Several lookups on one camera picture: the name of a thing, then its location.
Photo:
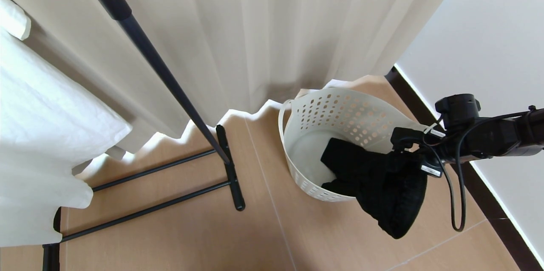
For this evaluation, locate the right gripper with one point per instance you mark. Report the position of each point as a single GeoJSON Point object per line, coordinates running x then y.
{"type": "Point", "coordinates": [437, 160]}

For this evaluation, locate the beige curtain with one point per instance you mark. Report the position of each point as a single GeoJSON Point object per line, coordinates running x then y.
{"type": "Point", "coordinates": [255, 29]}

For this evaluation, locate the white printed t-shirt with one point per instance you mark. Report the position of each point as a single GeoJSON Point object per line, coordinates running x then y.
{"type": "Point", "coordinates": [42, 135]}

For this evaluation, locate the black clothes rack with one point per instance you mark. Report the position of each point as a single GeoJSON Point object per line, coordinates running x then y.
{"type": "Point", "coordinates": [170, 80]}

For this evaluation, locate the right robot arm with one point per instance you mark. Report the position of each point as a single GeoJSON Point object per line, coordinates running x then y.
{"type": "Point", "coordinates": [501, 135]}

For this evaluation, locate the white laundry basket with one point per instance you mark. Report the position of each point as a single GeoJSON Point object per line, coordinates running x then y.
{"type": "Point", "coordinates": [340, 109]}

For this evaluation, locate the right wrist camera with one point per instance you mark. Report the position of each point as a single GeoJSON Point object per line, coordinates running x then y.
{"type": "Point", "coordinates": [406, 137]}

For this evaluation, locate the black garment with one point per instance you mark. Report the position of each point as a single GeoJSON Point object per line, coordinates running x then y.
{"type": "Point", "coordinates": [391, 194]}

